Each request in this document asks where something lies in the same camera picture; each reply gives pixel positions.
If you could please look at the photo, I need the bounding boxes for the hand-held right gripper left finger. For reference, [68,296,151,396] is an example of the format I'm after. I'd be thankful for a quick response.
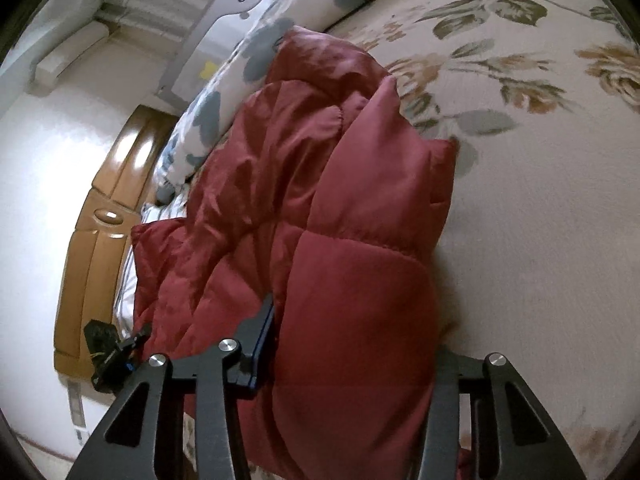
[75,294,277,480]

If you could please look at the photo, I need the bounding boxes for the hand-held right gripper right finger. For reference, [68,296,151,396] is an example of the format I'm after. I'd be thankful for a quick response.
[417,346,589,480]

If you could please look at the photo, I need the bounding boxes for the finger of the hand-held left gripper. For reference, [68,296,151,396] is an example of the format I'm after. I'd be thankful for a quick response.
[118,322,153,362]

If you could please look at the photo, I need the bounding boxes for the red quilted jacket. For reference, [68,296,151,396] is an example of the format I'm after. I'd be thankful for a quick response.
[131,28,460,480]

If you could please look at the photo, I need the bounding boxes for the striped pillow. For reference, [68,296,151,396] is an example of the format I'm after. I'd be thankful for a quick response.
[113,203,161,326]

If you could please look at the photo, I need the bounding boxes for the wooden headboard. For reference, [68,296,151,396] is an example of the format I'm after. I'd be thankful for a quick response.
[53,105,181,380]

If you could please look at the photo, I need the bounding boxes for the floral blanket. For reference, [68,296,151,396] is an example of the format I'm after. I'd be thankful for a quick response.
[180,0,640,480]

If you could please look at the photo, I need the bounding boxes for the white air conditioner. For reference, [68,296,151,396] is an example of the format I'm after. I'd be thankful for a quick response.
[34,23,112,87]

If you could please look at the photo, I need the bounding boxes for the blue and white printed duvet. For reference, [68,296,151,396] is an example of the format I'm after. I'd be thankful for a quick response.
[154,0,456,206]

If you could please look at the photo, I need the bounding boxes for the white wall socket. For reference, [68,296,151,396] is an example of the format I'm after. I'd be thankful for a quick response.
[65,379,89,442]

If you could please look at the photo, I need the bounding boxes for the grey bed guard rail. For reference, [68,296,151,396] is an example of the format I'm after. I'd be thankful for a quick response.
[158,0,306,107]

